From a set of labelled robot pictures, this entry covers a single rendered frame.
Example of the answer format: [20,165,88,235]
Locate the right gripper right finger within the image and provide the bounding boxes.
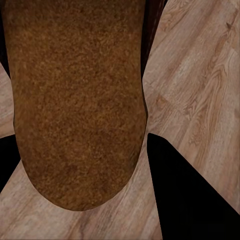
[147,133,240,240]

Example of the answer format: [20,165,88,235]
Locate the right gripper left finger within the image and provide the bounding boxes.
[0,134,21,193]

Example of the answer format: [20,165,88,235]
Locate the sandal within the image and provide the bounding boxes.
[0,0,168,211]

